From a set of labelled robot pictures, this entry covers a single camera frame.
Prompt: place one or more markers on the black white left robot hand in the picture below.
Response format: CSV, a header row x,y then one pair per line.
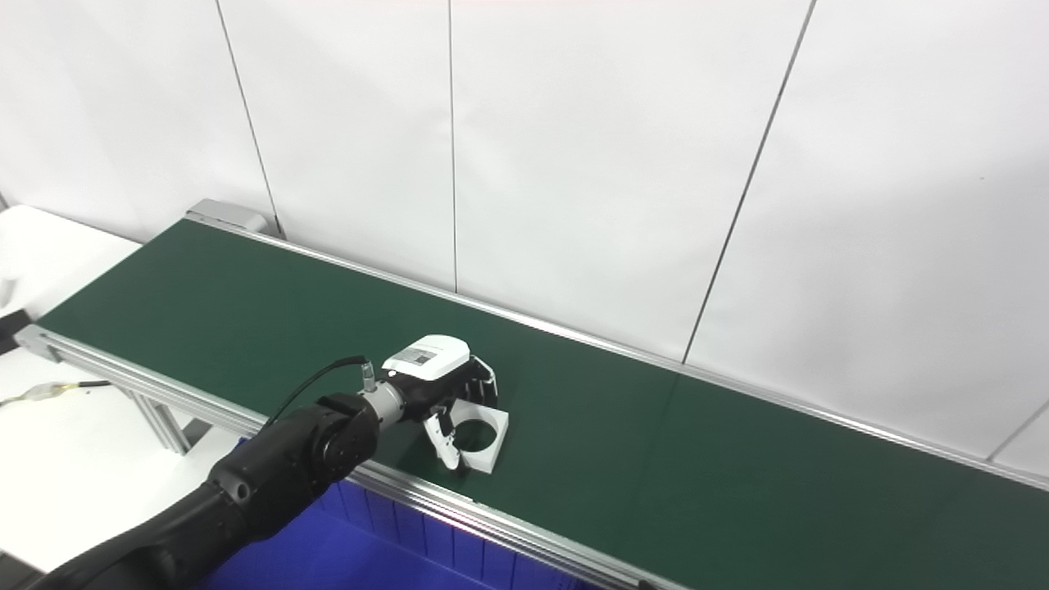
x,y
430,369

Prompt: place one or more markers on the white square part round hole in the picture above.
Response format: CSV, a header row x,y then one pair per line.
x,y
496,442

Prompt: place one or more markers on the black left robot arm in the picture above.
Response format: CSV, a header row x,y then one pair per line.
x,y
270,467

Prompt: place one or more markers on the blue plastic bin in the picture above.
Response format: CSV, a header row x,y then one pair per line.
x,y
344,549

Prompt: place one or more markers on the grey conveyor end housing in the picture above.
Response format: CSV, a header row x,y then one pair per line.
x,y
225,215

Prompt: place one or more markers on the aluminium conveyor leg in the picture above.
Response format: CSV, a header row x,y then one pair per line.
x,y
160,426

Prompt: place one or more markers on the black flat object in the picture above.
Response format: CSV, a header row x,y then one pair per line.
x,y
8,328

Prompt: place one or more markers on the green conveyor belt aluminium frame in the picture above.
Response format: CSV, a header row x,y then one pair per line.
x,y
656,459

